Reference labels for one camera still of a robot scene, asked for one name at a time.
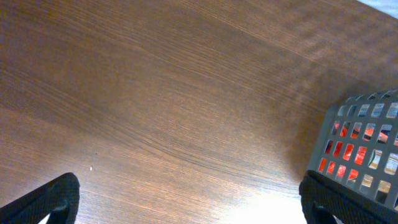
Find grey plastic basket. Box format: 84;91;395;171
308;90;397;213

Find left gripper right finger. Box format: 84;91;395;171
299;170;397;224

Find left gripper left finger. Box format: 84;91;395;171
1;172;80;224

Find orange spaghetti package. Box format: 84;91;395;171
315;121;397;187

